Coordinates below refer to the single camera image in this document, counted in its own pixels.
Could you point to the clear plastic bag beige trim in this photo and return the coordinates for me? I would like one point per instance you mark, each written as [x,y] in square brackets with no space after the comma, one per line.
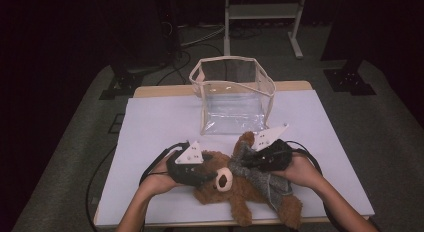
[233,108]

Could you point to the white table mat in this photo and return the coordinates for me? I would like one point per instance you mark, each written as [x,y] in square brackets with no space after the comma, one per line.
[160,118]

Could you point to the white metal stand frame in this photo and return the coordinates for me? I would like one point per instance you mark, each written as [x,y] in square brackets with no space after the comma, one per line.
[263,11]

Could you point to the black floor socket panel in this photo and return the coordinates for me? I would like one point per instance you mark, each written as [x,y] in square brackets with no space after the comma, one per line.
[116,123]

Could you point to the brown teddy bear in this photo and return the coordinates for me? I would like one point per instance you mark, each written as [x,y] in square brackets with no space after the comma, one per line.
[233,195]

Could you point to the person's right hand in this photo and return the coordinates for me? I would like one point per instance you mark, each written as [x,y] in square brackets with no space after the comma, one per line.
[305,173]

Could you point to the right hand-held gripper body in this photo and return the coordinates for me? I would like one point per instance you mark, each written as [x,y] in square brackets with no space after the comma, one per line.
[275,157]

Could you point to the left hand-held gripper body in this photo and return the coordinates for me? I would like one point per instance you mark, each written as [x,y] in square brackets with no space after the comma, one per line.
[183,173]

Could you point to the person's left hand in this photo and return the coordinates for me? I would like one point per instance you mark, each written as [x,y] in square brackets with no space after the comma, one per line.
[156,182]

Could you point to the grey knitted doll sweater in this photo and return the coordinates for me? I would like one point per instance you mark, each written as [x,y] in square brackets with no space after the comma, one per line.
[266,185]

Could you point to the black stand base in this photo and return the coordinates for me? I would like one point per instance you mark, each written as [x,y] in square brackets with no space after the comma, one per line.
[123,82]
[348,80]

